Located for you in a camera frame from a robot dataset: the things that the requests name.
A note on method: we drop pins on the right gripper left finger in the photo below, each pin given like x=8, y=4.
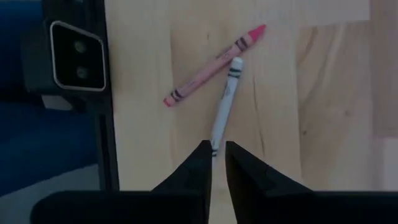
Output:
x=174, y=205

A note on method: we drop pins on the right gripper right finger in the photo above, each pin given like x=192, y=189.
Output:
x=280, y=207

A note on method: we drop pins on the white crayon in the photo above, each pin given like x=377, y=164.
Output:
x=225, y=102

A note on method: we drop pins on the pink crayon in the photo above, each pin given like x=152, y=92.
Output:
x=214, y=65

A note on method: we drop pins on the black aluminium table frame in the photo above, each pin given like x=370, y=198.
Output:
x=107, y=149

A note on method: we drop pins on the black table-level camera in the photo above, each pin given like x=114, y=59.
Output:
x=77, y=59

